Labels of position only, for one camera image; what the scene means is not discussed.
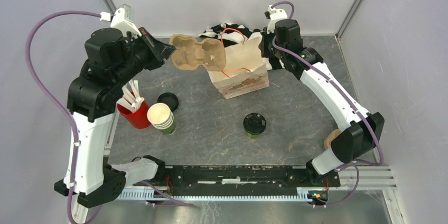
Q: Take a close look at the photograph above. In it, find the white wrapped straw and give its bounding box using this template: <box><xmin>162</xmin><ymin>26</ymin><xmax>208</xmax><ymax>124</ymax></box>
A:
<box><xmin>129</xmin><ymin>80</ymin><xmax>144</xmax><ymax>110</ymax></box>
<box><xmin>122</xmin><ymin>86</ymin><xmax>136</xmax><ymax>103</ymax></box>
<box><xmin>117</xmin><ymin>98</ymin><xmax>136</xmax><ymax>113</ymax></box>

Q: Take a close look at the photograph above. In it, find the stack of green paper cups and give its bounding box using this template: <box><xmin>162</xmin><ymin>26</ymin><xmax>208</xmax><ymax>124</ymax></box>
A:
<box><xmin>147</xmin><ymin>102</ymin><xmax>176</xmax><ymax>135</ymax></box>

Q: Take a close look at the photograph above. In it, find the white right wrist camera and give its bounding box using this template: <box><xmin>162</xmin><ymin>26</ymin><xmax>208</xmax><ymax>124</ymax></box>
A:
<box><xmin>265</xmin><ymin>5</ymin><xmax>288</xmax><ymax>34</ymax></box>

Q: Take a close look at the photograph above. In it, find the red cup straw holder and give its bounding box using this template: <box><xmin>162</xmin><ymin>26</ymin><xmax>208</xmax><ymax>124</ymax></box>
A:
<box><xmin>117</xmin><ymin>101</ymin><xmax>151</xmax><ymax>129</ymax></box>

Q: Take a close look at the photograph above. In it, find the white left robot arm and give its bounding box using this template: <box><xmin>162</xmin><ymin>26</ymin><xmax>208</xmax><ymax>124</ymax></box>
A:
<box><xmin>54</xmin><ymin>27</ymin><xmax>175</xmax><ymax>208</ymax></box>

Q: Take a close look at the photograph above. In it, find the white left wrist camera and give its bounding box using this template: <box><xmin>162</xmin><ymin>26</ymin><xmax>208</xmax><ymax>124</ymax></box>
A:
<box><xmin>100</xmin><ymin>4</ymin><xmax>142</xmax><ymax>39</ymax></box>

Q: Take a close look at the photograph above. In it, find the aluminium frame rail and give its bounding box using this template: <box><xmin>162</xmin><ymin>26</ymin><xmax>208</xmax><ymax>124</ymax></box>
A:
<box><xmin>338</xmin><ymin>166</ymin><xmax>397</xmax><ymax>191</ymax></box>

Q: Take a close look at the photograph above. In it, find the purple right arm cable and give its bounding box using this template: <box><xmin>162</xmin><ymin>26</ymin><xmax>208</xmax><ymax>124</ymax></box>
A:
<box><xmin>270</xmin><ymin>1</ymin><xmax>385</xmax><ymax>207</ymax></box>

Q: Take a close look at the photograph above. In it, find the green paper coffee cup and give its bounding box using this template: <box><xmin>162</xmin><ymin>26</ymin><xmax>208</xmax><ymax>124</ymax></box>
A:
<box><xmin>245</xmin><ymin>132</ymin><xmax>261</xmax><ymax>139</ymax></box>

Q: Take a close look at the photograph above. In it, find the black plastic cup lid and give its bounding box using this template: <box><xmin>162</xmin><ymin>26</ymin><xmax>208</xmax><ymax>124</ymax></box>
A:
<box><xmin>242</xmin><ymin>113</ymin><xmax>267</xmax><ymax>135</ymax></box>

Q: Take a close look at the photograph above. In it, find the brown pulp cup carrier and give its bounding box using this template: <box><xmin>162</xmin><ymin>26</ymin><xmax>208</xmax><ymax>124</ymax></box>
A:
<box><xmin>323</xmin><ymin>129</ymin><xmax>341</xmax><ymax>150</ymax></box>
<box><xmin>170</xmin><ymin>34</ymin><xmax>227</xmax><ymax>71</ymax></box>

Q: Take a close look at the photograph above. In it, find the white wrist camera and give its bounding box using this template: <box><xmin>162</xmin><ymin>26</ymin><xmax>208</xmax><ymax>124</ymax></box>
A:
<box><xmin>100</xmin><ymin>4</ymin><xmax>142</xmax><ymax>39</ymax></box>
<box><xmin>265</xmin><ymin>5</ymin><xmax>288</xmax><ymax>34</ymax></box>

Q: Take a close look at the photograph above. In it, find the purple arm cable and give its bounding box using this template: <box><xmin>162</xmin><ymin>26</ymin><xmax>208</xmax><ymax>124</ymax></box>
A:
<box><xmin>25</xmin><ymin>11</ymin><xmax>106</xmax><ymax>224</ymax></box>
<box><xmin>270</xmin><ymin>1</ymin><xmax>385</xmax><ymax>207</ymax></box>

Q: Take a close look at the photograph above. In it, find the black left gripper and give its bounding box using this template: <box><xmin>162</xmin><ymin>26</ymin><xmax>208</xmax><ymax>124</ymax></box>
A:
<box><xmin>115</xmin><ymin>26</ymin><xmax>178</xmax><ymax>86</ymax></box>

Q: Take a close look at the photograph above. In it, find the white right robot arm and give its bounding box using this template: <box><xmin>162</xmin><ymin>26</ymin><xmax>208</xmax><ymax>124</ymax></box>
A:
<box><xmin>259</xmin><ymin>18</ymin><xmax>385</xmax><ymax>186</ymax></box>

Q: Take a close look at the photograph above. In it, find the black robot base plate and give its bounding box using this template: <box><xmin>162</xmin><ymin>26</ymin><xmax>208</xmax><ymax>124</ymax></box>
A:
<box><xmin>148</xmin><ymin>156</ymin><xmax>340</xmax><ymax>196</ymax></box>

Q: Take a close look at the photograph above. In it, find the white slotted cable duct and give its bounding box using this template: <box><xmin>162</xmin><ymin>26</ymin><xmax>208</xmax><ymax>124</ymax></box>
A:
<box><xmin>116</xmin><ymin>186</ymin><xmax>312</xmax><ymax>203</ymax></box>

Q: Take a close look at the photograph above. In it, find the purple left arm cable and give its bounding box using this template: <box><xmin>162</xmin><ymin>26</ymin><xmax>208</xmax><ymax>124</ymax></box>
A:
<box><xmin>25</xmin><ymin>11</ymin><xmax>106</xmax><ymax>224</ymax></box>

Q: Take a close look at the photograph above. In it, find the black white striped cloth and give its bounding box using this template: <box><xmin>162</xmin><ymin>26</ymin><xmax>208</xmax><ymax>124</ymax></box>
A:
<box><xmin>198</xmin><ymin>23</ymin><xmax>291</xmax><ymax>71</ymax></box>

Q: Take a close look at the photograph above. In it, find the brown paper takeout bag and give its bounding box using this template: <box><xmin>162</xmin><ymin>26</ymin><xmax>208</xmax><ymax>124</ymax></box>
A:
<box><xmin>208</xmin><ymin>32</ymin><xmax>269</xmax><ymax>99</ymax></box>

